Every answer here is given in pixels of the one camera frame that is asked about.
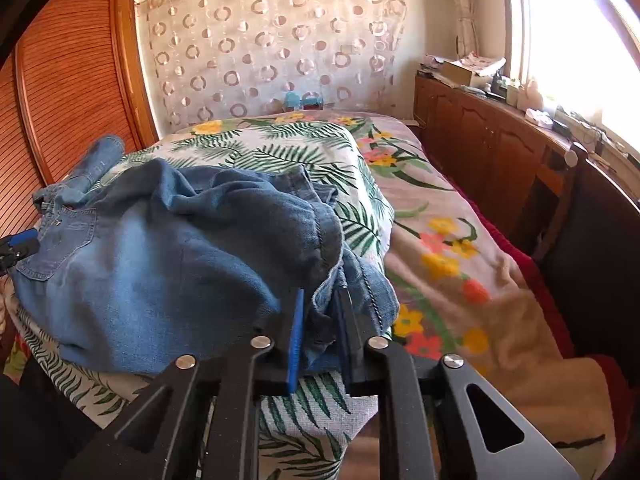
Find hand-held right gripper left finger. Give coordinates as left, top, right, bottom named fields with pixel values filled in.
left=62, top=289, right=307, bottom=480

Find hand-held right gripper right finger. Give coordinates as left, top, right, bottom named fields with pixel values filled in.
left=336, top=287, right=581, bottom=480

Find blue denim pants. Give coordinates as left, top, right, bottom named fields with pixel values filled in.
left=10, top=134, right=401, bottom=376

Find pink floral blanket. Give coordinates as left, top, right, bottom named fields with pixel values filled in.
left=175, top=112, right=618, bottom=480

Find wooden louvered wardrobe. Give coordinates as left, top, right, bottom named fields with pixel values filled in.
left=0, top=0, right=161, bottom=241

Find person's dark clothing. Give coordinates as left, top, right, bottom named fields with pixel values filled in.
left=0, top=355, right=118, bottom=480

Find blue plastic bag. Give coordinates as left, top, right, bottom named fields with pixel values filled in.
left=282, top=91, right=324, bottom=111

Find long wooden cabinet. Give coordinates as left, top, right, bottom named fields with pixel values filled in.
left=414, top=72, right=640, bottom=261

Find dark chair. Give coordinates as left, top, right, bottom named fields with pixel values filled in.
left=537, top=142, right=640, bottom=411

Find red blanket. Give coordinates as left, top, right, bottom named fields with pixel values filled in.
left=465, top=205, right=635, bottom=461

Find open cardboard box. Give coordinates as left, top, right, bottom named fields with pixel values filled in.
left=439, top=55, right=507, bottom=89

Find sheer circle-patterned curtain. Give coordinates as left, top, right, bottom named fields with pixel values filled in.
left=135, top=0, right=406, bottom=133

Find tied beige window curtain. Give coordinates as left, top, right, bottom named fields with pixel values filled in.
left=442, top=0, right=482, bottom=57

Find bright window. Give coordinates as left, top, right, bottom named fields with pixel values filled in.
left=500, top=0, right=640, bottom=161

